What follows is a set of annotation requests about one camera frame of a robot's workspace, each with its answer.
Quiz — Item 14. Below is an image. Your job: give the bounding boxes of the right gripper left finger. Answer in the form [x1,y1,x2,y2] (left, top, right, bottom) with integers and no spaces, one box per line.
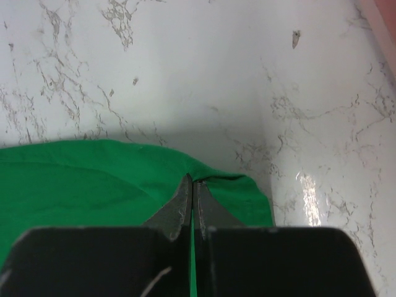
[141,174,192,296]

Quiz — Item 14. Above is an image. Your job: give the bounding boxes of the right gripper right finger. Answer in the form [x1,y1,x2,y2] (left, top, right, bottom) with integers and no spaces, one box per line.
[192,181,244,296]

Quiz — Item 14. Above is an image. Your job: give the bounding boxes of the green t shirt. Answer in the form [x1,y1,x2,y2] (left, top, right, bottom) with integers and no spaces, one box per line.
[1,140,272,296]

